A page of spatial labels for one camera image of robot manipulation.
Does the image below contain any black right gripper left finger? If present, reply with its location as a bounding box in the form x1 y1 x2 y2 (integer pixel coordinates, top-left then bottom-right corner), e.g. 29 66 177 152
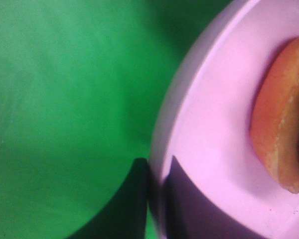
69 158 149 239

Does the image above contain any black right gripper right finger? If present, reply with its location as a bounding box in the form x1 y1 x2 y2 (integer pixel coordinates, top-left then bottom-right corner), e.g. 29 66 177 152
165 156 244 239

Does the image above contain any pink round plate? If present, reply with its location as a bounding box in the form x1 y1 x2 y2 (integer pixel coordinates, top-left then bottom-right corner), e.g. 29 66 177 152
149 0 299 239

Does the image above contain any burger with lettuce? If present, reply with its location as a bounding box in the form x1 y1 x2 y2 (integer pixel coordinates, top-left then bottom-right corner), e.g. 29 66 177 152
250 37 299 194

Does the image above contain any green table mat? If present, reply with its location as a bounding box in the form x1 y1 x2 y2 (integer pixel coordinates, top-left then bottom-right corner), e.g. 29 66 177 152
0 0 229 239

